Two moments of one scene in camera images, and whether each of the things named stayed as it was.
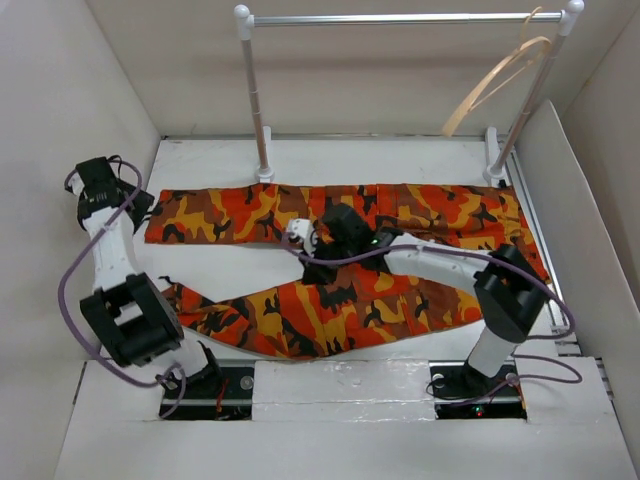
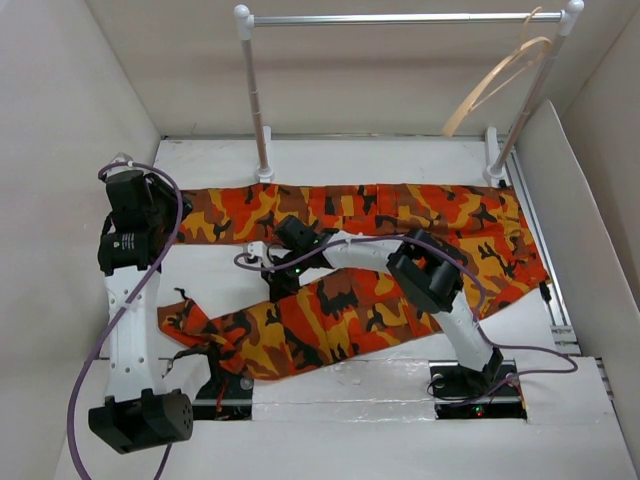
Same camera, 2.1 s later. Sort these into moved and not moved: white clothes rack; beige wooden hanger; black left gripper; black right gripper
Moved: black right gripper; black left gripper
Not moved: beige wooden hanger; white clothes rack
